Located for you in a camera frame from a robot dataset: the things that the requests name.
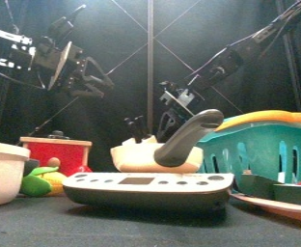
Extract black utensil in pot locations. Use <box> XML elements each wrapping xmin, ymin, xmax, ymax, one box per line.
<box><xmin>134</xmin><ymin>115</ymin><xmax>154</xmax><ymax>139</ymax></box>
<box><xmin>123</xmin><ymin>117</ymin><xmax>143</xmax><ymax>145</ymax></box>

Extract black knob on red box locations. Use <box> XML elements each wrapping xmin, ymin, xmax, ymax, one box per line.
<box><xmin>47</xmin><ymin>129</ymin><xmax>72</xmax><ymax>140</ymax></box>

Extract white digital kitchen scale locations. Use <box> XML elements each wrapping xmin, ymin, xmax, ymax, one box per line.
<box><xmin>62</xmin><ymin>171</ymin><xmax>238</xmax><ymax>213</ymax></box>

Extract red wooden toy box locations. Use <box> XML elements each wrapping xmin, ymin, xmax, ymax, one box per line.
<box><xmin>19</xmin><ymin>136</ymin><xmax>95</xmax><ymax>178</ymax></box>

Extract teal plastic basket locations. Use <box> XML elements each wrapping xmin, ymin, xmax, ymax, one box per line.
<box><xmin>195</xmin><ymin>113</ymin><xmax>301</xmax><ymax>194</ymax></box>

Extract yellow orange toy banana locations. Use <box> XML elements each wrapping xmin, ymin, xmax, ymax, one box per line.
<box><xmin>214</xmin><ymin>109</ymin><xmax>301</xmax><ymax>133</ymax></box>

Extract brown wooden ball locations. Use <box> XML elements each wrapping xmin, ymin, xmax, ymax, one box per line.
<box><xmin>46</xmin><ymin>156</ymin><xmax>62</xmax><ymax>169</ymax></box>

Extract green yellow plush corn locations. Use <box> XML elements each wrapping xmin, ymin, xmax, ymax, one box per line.
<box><xmin>19</xmin><ymin>165</ymin><xmax>70</xmax><ymax>198</ymax></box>

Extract white plastic bowl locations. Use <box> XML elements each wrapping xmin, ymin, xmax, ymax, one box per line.
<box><xmin>0</xmin><ymin>140</ymin><xmax>32</xmax><ymax>208</ymax></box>

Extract dark green tray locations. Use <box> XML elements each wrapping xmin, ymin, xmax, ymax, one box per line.
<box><xmin>238</xmin><ymin>173</ymin><xmax>301</xmax><ymax>207</ymax></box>

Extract pink plate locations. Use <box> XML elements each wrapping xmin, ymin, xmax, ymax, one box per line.
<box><xmin>231</xmin><ymin>192</ymin><xmax>301</xmax><ymax>225</ymax></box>

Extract cream pot with grey handle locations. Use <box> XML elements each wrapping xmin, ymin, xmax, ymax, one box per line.
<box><xmin>110</xmin><ymin>108</ymin><xmax>226</xmax><ymax>174</ymax></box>

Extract grey vertical frame pole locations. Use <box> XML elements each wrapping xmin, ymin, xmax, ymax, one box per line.
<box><xmin>147</xmin><ymin>0</ymin><xmax>155</xmax><ymax>130</ymax></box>

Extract dark vertical frame post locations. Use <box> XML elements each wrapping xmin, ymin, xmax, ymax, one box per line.
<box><xmin>276</xmin><ymin>0</ymin><xmax>301</xmax><ymax>113</ymax></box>

